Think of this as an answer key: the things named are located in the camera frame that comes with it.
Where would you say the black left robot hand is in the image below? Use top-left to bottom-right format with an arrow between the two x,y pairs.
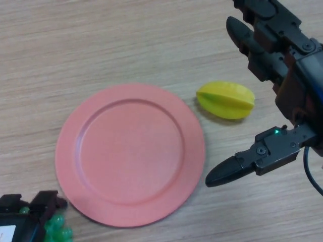
0,190 -> 68,242

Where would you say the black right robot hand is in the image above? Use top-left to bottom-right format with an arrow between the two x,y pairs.
205,0 -> 323,188

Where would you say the green grape bunch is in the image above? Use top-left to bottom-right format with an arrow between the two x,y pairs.
19,206 -> 74,242

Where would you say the pink round plate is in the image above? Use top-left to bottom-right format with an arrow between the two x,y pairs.
55,83 -> 205,228

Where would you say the yellow starfruit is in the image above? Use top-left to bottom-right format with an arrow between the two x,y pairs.
196,80 -> 255,120

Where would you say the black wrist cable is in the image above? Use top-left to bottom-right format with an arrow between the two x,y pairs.
303,145 -> 323,197

